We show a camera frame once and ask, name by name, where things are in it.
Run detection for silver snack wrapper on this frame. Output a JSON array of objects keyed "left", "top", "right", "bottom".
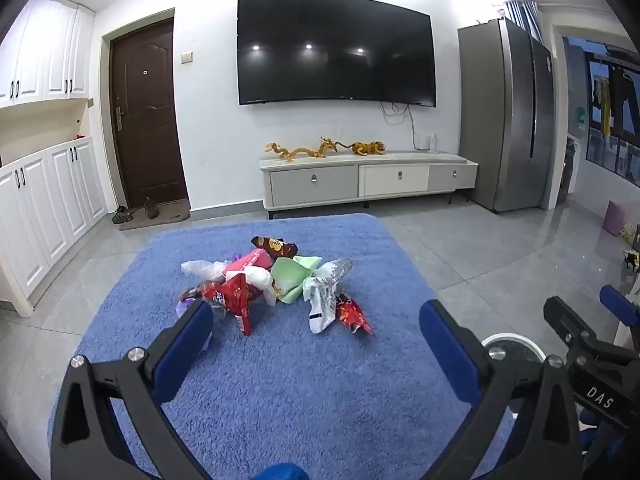
[{"left": 312, "top": 258, "right": 355, "bottom": 286}]

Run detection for brown doormat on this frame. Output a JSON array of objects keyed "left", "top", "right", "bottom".
[{"left": 119, "top": 199, "right": 192, "bottom": 231}]

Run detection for television cables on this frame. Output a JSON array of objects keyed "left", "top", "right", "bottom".
[{"left": 380, "top": 101, "right": 431, "bottom": 152}]

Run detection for blue curtain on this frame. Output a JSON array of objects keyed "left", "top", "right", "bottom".
[{"left": 504, "top": 0, "right": 543, "bottom": 43}]

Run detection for grey refrigerator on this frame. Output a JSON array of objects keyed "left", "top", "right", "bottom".
[{"left": 457, "top": 17, "right": 556, "bottom": 214}]

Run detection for large red snack wrapper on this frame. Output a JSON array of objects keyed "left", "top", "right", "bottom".
[{"left": 202, "top": 274, "right": 253, "bottom": 337}]

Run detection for white grey television console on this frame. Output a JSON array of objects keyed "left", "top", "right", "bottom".
[{"left": 258, "top": 151, "right": 479, "bottom": 220}]

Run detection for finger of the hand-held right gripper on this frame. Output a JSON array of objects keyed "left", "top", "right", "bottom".
[
  {"left": 600, "top": 285, "right": 640, "bottom": 348},
  {"left": 543, "top": 296, "right": 608, "bottom": 361}
]

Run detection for black wall television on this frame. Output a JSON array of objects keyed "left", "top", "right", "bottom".
[{"left": 236, "top": 0, "right": 437, "bottom": 107}]

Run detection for balcony window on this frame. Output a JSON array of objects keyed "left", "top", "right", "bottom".
[{"left": 562, "top": 35, "right": 640, "bottom": 183}]

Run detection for white rimmed trash can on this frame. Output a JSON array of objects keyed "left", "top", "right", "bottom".
[{"left": 480, "top": 332, "right": 548, "bottom": 366}]

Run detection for white cabinets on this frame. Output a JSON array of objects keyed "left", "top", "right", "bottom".
[
  {"left": 0, "top": 0, "right": 96, "bottom": 108},
  {"left": 0, "top": 137, "right": 108, "bottom": 318}
]

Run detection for dark hanging garment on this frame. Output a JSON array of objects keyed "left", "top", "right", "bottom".
[{"left": 611, "top": 66, "right": 637, "bottom": 137}]

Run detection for dark brown snack wrapper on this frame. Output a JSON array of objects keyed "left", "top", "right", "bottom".
[{"left": 250, "top": 235, "right": 299, "bottom": 259}]

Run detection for small red snack wrapper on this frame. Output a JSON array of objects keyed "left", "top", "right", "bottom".
[{"left": 335, "top": 294, "right": 375, "bottom": 336}]

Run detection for blue fluffy rug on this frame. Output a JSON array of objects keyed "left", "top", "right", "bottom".
[{"left": 47, "top": 212, "right": 516, "bottom": 480}]

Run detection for pink snack wrapper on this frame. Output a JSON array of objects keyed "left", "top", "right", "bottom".
[{"left": 222, "top": 249, "right": 273, "bottom": 281}]

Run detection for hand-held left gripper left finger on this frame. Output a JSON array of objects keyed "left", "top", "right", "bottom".
[{"left": 50, "top": 300, "right": 221, "bottom": 480}]

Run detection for white upper cabinets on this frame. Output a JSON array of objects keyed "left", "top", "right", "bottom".
[{"left": 0, "top": 0, "right": 96, "bottom": 108}]

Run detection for yellow hanging garment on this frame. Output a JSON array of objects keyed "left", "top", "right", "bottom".
[{"left": 599, "top": 79, "right": 612, "bottom": 137}]

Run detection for white crumpled plastic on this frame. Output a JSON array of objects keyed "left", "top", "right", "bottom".
[{"left": 249, "top": 266, "right": 279, "bottom": 307}]

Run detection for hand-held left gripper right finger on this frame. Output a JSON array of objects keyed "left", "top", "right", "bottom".
[{"left": 419, "top": 299, "right": 583, "bottom": 480}]

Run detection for dark red striped wrapper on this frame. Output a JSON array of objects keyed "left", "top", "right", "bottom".
[{"left": 180, "top": 285, "right": 221, "bottom": 306}]

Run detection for white black printed wrapper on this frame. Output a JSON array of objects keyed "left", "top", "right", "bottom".
[{"left": 302, "top": 277, "right": 341, "bottom": 335}]

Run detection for green wrapper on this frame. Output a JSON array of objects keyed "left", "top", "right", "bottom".
[{"left": 270, "top": 255, "right": 325, "bottom": 305}]

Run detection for purple stool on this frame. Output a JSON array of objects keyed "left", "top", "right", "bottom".
[{"left": 603, "top": 200, "right": 628, "bottom": 234}]

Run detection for white plastic bag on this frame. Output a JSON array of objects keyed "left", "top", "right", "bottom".
[{"left": 181, "top": 260, "right": 227, "bottom": 282}]

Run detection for white lower cabinets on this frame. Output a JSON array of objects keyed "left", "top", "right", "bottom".
[{"left": 0, "top": 137, "right": 108, "bottom": 318}]

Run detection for dark brown entrance door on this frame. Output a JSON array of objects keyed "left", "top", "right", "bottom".
[{"left": 109, "top": 17, "right": 190, "bottom": 209}]

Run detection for person's right hand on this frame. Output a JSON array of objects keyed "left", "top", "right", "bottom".
[{"left": 579, "top": 406, "right": 616, "bottom": 461}]

